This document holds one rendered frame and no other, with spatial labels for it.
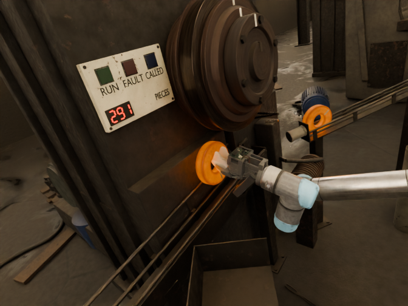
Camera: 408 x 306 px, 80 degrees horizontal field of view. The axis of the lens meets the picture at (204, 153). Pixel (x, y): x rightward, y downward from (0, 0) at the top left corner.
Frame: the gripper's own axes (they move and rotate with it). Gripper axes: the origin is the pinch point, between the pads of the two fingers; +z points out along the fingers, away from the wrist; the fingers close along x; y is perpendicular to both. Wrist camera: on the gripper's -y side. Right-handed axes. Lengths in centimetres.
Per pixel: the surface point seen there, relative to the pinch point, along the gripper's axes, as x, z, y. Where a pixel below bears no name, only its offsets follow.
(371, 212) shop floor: -89, -61, -72
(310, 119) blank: -63, -16, -8
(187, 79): 2.3, 7.0, 27.6
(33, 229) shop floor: 44, 171, -131
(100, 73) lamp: 22.8, 18.0, 33.3
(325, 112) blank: -70, -20, -5
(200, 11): -5.4, 7.7, 44.5
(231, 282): 24.6, -24.6, -18.0
